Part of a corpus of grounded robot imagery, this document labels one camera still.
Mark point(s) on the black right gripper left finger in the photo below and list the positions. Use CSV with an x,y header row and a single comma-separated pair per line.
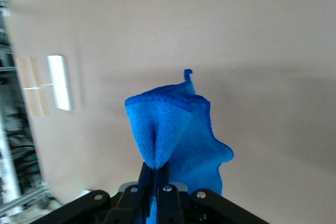
x,y
143,182

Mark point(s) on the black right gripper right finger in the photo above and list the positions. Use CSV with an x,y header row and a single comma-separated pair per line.
x,y
168,203

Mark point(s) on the blue microfibre towel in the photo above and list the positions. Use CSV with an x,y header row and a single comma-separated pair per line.
x,y
183,134

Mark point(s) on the white rack with wooden bars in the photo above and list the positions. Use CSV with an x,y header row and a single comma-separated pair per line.
x,y
59,82

